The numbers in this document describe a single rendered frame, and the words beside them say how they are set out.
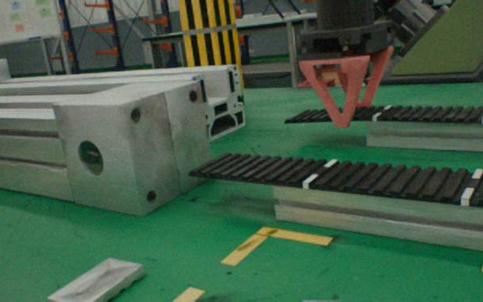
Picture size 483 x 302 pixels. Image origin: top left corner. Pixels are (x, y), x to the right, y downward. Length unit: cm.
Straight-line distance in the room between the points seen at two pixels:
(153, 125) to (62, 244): 12
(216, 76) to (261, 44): 874
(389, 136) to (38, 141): 34
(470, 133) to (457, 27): 47
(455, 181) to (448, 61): 64
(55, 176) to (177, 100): 14
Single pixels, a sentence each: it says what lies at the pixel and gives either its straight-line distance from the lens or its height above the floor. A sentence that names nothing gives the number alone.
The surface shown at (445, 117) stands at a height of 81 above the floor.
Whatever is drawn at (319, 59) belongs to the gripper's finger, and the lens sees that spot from 48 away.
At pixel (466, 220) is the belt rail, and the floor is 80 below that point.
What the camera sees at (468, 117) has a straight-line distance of 49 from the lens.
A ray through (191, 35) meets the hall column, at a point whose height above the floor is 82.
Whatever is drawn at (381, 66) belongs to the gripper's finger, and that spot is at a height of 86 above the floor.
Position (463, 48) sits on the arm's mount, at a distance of 95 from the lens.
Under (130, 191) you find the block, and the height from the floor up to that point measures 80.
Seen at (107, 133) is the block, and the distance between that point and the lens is 40.
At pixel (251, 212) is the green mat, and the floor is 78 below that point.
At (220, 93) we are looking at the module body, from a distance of 65.
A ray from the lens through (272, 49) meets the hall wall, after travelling 927.
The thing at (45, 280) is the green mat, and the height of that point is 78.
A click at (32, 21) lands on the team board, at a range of 634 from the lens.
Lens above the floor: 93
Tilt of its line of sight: 16 degrees down
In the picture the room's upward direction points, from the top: 8 degrees counter-clockwise
